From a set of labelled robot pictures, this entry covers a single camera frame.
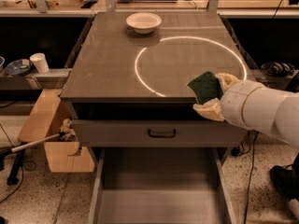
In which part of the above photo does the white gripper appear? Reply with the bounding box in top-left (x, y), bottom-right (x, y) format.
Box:
top-left (192, 73), bottom-right (263, 129)

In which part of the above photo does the green scrubbing sponge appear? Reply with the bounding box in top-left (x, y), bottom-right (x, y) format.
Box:
top-left (188, 71), bottom-right (223, 105)

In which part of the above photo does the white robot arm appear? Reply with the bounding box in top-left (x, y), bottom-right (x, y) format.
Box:
top-left (188, 72), bottom-right (299, 147)

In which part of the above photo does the grey drawer cabinet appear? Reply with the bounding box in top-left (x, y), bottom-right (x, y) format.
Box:
top-left (59, 11), bottom-right (266, 157)

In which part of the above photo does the open grey middle drawer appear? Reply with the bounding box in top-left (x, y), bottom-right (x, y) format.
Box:
top-left (88, 148), bottom-right (237, 224)

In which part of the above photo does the white paper bowl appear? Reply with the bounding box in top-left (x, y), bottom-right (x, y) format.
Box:
top-left (126, 12), bottom-right (162, 35)

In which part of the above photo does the black shoe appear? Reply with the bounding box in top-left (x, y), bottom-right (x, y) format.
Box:
top-left (270, 154), bottom-right (299, 201)

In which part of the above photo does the grey side shelf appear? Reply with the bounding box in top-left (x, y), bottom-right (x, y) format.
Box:
top-left (0, 68), bottom-right (72, 90)

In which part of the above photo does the white paper cup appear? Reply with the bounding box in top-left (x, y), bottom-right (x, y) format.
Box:
top-left (30, 53), bottom-right (49, 74)

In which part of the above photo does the blue plate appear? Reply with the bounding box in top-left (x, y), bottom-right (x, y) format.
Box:
top-left (5, 59), bottom-right (32, 76)

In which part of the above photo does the metal pole with black stand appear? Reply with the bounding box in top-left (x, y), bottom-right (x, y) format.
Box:
top-left (0, 132), bottom-right (66, 186)

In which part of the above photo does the black floor cable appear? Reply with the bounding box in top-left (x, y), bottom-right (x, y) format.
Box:
top-left (230, 131), bottom-right (260, 224)

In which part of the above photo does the coiled black cable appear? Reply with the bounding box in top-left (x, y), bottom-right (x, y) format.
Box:
top-left (260, 61), bottom-right (295, 78)

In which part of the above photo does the top drawer with black handle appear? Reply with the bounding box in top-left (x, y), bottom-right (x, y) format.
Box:
top-left (73, 119), bottom-right (247, 147)

